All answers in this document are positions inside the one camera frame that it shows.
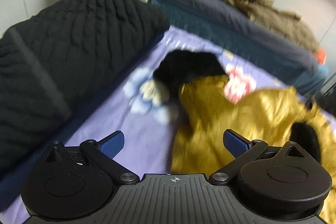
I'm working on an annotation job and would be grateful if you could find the olive brown padded coat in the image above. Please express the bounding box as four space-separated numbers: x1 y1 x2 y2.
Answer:
222 0 319 53

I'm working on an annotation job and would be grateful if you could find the grey sheet massage bed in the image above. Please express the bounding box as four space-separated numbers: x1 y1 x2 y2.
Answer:
151 0 328 97

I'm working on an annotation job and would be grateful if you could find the black quilted jacket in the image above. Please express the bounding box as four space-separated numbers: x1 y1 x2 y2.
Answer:
1 0 170 176

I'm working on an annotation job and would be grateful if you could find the purple floral bed sheet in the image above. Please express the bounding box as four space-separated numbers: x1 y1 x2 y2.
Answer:
0 25 336 224

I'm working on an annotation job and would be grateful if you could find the orange folded cloth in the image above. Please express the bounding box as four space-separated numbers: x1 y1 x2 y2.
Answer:
313 47 327 65

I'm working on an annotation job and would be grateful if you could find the gold satin jacket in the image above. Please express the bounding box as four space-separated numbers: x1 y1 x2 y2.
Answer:
152 49 336 224

